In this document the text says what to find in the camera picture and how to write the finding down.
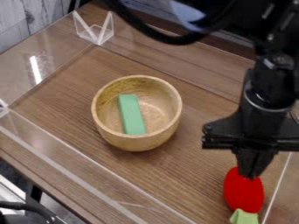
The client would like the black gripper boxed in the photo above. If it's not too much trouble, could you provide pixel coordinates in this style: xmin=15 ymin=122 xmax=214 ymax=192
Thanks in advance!
xmin=202 ymin=69 xmax=299 ymax=179

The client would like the red plush toy green stem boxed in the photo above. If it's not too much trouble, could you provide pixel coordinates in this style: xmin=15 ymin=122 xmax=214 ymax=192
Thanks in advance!
xmin=223 ymin=167 xmax=266 ymax=224

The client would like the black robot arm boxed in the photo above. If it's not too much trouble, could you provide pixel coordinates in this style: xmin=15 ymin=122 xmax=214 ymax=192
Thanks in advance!
xmin=170 ymin=0 xmax=299 ymax=179

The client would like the green rectangular block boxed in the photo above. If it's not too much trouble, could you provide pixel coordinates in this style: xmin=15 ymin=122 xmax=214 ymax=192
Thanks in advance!
xmin=118 ymin=94 xmax=146 ymax=135

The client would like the wooden bowl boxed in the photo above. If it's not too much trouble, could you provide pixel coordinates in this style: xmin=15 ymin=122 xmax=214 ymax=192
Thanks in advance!
xmin=91 ymin=75 xmax=183 ymax=152

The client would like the black table clamp base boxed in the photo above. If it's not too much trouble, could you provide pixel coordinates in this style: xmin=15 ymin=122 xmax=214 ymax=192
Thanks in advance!
xmin=0 ymin=182 xmax=68 ymax=224

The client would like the black cable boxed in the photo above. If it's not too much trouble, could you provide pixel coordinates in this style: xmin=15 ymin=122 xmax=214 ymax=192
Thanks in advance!
xmin=103 ymin=0 xmax=235 ymax=46

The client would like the clear acrylic corner bracket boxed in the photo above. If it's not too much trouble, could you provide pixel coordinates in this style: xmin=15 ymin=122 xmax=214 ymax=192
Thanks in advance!
xmin=72 ymin=11 xmax=115 ymax=46

